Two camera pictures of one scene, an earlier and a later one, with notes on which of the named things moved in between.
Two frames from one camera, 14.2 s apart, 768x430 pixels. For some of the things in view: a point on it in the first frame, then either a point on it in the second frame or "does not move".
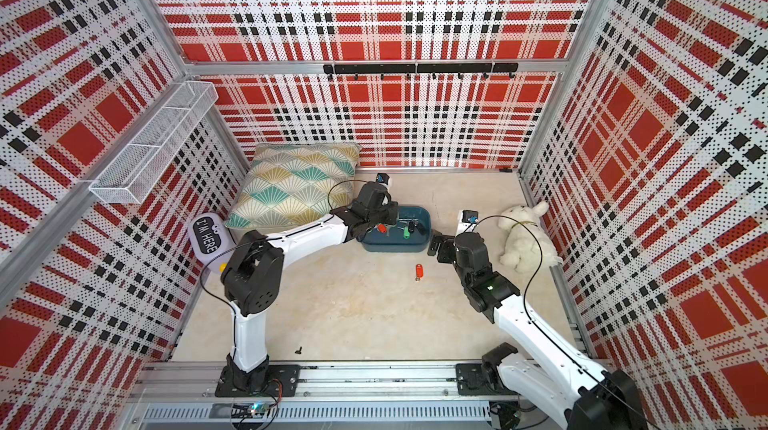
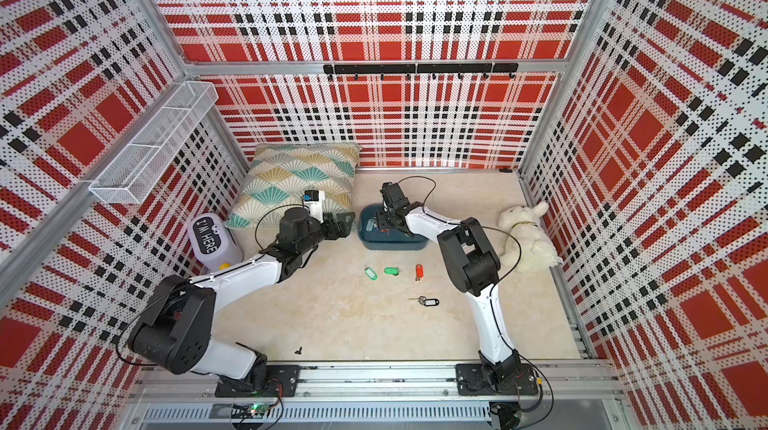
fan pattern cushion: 293,184 does not move
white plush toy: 528,245 does not move
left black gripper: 392,208 -> 343,229
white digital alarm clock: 211,239 does not move
